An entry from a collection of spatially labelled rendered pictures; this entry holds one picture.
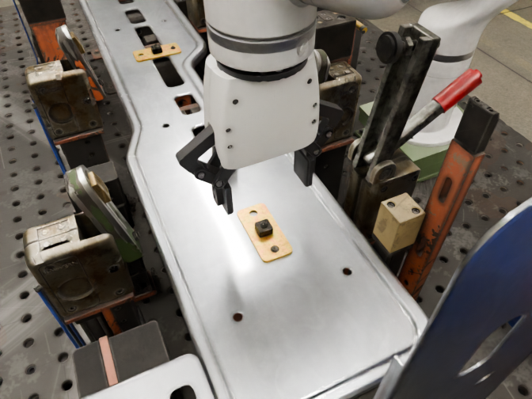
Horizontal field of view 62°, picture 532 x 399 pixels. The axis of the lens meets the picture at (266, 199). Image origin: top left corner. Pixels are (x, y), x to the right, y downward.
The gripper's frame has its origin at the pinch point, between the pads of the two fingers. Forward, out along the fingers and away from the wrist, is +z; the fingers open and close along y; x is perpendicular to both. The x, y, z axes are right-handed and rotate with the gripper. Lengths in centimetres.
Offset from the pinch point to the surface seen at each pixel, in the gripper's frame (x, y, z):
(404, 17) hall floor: -209, -204, 111
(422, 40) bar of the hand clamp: 1.7, -15.2, -13.5
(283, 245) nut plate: 3.0, -0.9, 7.4
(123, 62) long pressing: -45.6, 6.6, 7.6
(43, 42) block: -76, 20, 15
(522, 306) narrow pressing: 26.8, 1.7, -18.9
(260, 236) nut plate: 0.8, 1.1, 7.2
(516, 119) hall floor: -86, -183, 111
